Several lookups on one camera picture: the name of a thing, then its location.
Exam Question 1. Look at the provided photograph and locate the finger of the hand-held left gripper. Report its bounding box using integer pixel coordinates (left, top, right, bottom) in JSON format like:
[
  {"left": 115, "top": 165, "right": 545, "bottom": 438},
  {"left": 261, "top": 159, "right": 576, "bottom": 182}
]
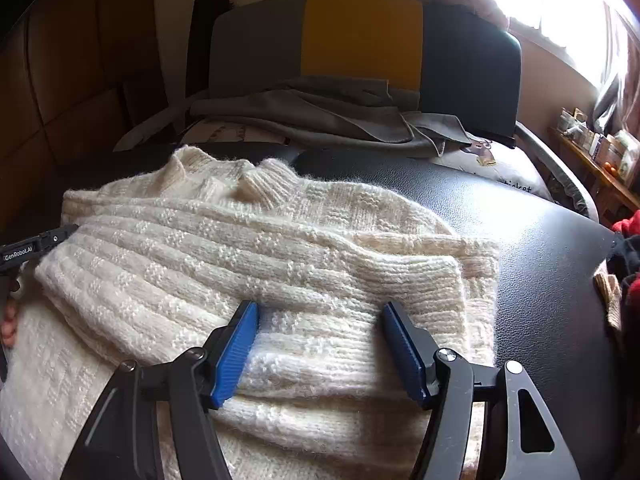
[{"left": 34, "top": 224, "right": 80, "bottom": 256}]

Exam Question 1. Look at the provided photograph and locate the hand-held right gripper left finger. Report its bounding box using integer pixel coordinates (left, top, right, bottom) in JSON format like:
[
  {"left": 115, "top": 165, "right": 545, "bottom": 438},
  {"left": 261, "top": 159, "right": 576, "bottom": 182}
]
[{"left": 60, "top": 300, "right": 261, "bottom": 480}]

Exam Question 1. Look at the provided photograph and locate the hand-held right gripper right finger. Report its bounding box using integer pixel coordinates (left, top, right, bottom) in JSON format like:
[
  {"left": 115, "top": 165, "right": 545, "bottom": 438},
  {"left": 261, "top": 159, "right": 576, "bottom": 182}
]
[{"left": 381, "top": 301, "right": 583, "bottom": 480}]

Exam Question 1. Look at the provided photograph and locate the cream knit sweater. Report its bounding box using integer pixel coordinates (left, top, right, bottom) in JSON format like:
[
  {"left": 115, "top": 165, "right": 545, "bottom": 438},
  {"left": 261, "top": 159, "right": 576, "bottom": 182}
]
[{"left": 0, "top": 144, "right": 503, "bottom": 480}]

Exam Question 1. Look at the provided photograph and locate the person's left hand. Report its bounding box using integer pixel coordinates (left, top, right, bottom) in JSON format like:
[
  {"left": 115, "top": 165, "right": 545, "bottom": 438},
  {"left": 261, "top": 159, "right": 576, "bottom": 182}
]
[{"left": 0, "top": 297, "right": 21, "bottom": 349}]

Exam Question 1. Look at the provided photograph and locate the wooden wardrobe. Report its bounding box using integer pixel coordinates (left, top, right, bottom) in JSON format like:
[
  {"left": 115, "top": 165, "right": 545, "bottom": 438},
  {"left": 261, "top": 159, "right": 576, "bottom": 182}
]
[{"left": 0, "top": 0, "right": 166, "bottom": 231}]

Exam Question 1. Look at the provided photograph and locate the white printed bedding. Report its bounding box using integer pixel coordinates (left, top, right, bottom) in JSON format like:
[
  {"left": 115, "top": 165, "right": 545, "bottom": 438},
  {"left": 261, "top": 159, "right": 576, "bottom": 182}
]
[{"left": 177, "top": 119, "right": 551, "bottom": 198}]

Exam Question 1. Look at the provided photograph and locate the beige knit cloth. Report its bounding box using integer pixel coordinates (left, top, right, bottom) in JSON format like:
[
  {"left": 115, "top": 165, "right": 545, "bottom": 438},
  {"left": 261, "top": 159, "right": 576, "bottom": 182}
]
[{"left": 593, "top": 265, "right": 625, "bottom": 343}]

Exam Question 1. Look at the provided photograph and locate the black upright board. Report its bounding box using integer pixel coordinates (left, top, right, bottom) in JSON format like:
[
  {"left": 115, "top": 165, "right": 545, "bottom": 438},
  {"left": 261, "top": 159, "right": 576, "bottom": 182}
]
[{"left": 186, "top": 0, "right": 231, "bottom": 98}]

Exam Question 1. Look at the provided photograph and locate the black cloth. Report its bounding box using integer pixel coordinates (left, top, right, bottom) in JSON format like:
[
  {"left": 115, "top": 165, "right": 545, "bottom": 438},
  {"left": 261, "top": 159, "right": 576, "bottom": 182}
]
[{"left": 605, "top": 235, "right": 640, "bottom": 286}]

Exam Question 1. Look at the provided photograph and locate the grey cloth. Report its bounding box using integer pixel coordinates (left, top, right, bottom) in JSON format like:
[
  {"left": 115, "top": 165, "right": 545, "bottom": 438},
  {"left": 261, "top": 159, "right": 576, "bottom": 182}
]
[{"left": 187, "top": 76, "right": 473, "bottom": 158}]

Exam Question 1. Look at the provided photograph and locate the cluttered wooden shelf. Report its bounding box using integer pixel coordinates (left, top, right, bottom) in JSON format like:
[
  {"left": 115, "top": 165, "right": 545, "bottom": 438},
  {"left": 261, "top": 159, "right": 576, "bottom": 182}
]
[{"left": 547, "top": 107, "right": 640, "bottom": 211}]

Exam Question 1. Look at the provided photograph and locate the dark hanging cloth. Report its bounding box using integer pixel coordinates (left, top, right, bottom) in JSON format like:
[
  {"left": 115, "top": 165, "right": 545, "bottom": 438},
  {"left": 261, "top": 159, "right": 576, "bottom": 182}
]
[{"left": 592, "top": 72, "right": 627, "bottom": 133}]

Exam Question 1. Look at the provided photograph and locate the bright window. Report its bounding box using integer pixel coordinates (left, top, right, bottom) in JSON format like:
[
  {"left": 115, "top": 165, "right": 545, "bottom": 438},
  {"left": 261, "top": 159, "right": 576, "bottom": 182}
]
[{"left": 475, "top": 0, "right": 631, "bottom": 86}]

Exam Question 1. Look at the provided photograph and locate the white bed rail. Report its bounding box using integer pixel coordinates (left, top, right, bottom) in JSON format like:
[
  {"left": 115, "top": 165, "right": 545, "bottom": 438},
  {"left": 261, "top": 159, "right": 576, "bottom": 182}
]
[
  {"left": 514, "top": 122, "right": 601, "bottom": 221},
  {"left": 114, "top": 105, "right": 193, "bottom": 153}
]

